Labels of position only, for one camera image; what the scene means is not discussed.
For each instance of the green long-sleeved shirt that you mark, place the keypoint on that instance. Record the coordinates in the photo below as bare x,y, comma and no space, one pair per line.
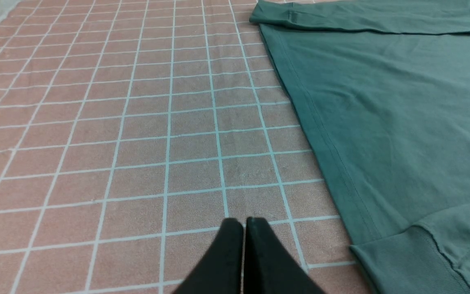
381,89

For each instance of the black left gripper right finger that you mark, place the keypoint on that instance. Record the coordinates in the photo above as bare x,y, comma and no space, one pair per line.
268,266

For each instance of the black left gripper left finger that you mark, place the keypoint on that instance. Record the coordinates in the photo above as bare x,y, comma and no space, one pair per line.
219,269

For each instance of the pink grid tablecloth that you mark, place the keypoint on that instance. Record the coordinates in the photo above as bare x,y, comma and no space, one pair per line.
129,129

